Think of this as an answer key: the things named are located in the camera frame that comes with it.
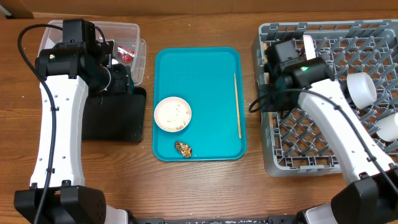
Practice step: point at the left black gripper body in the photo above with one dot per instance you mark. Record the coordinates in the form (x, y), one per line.
(120, 82)

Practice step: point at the grey dishwasher rack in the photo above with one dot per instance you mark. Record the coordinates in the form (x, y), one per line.
(294, 145)

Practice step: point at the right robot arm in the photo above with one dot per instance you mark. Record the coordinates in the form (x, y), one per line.
(371, 176)

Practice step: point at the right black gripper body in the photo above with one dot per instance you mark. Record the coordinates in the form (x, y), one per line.
(273, 99)

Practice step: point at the red silver wrapper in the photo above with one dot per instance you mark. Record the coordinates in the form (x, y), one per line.
(125, 54)

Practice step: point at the pink bowl with crumbs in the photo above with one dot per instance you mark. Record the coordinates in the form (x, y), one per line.
(172, 114)

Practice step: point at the black tray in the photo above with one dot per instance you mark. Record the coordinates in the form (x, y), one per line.
(115, 118)

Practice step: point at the grey-blue bowl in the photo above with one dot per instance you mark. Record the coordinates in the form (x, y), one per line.
(361, 89)

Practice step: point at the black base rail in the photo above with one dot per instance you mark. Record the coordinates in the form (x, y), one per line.
(272, 219)

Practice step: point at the white cup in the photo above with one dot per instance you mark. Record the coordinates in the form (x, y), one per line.
(388, 128)

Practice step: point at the teal plastic tray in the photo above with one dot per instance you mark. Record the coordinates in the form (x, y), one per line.
(204, 78)

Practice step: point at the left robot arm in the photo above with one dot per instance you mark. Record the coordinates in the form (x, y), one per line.
(68, 73)

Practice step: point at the clear plastic bin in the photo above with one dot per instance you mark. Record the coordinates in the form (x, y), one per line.
(126, 35)

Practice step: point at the brown food scrap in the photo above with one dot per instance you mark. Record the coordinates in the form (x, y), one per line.
(184, 149)

